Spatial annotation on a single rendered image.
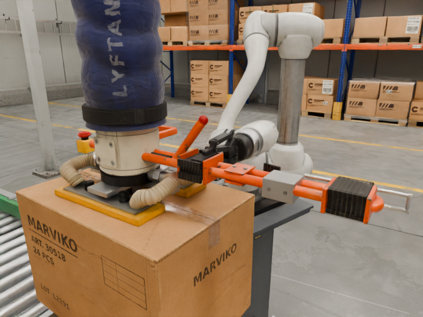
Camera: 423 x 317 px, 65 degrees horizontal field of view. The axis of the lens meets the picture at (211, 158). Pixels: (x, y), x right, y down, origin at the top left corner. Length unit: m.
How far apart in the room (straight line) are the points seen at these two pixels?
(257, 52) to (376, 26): 6.60
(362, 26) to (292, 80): 6.45
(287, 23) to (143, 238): 1.01
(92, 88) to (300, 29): 0.88
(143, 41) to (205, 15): 8.35
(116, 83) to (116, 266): 0.43
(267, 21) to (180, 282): 1.05
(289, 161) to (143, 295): 0.96
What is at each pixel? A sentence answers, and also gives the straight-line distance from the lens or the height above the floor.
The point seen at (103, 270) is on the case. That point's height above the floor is 0.96.
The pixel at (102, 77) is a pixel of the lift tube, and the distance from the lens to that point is 0.85.
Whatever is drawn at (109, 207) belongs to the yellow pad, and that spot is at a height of 1.09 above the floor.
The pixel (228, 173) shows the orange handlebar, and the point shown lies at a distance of 0.75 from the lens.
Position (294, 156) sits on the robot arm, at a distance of 1.53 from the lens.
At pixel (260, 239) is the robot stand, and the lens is 1.71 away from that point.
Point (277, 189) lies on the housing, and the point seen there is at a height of 1.19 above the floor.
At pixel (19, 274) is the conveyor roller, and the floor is 0.54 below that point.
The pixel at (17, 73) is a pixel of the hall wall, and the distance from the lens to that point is 11.16.
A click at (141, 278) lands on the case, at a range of 0.77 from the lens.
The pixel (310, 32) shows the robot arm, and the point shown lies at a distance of 1.45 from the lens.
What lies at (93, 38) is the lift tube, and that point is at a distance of 0.86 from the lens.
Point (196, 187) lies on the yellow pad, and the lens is 0.98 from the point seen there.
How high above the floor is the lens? 1.47
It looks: 18 degrees down
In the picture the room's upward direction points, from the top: straight up
